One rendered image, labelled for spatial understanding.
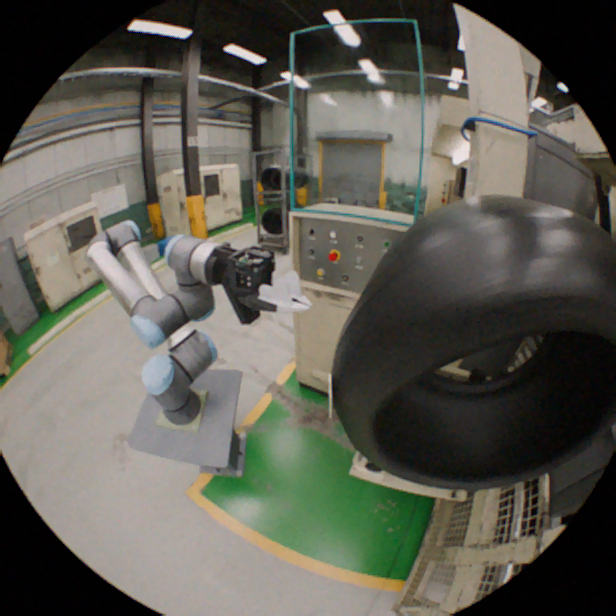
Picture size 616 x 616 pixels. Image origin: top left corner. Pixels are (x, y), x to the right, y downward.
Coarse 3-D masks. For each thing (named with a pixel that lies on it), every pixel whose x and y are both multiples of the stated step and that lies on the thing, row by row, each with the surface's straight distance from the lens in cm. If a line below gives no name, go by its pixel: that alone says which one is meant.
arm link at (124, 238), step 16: (128, 224) 103; (112, 240) 100; (128, 240) 100; (128, 256) 97; (144, 256) 99; (144, 272) 95; (160, 288) 94; (176, 336) 91; (192, 336) 91; (208, 336) 94; (176, 352) 91; (192, 352) 90; (208, 352) 92; (192, 368) 89
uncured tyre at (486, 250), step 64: (384, 256) 37; (448, 256) 20; (512, 256) 20; (576, 256) 23; (384, 320) 21; (448, 320) 19; (512, 320) 20; (576, 320) 23; (384, 384) 24; (448, 384) 67; (512, 384) 70; (576, 384) 64; (384, 448) 42; (448, 448) 65; (512, 448) 66; (576, 448) 51
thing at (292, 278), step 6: (276, 276) 41; (288, 276) 39; (294, 276) 38; (288, 282) 39; (294, 282) 39; (294, 288) 39; (300, 288) 39; (294, 294) 39; (300, 294) 39; (294, 300) 39; (300, 300) 38; (306, 300) 38
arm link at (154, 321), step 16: (96, 240) 98; (96, 256) 89; (112, 256) 85; (112, 272) 74; (128, 272) 73; (112, 288) 71; (128, 288) 64; (144, 288) 64; (128, 304) 61; (144, 304) 56; (160, 304) 55; (176, 304) 54; (144, 320) 53; (160, 320) 53; (176, 320) 54; (144, 336) 53; (160, 336) 53
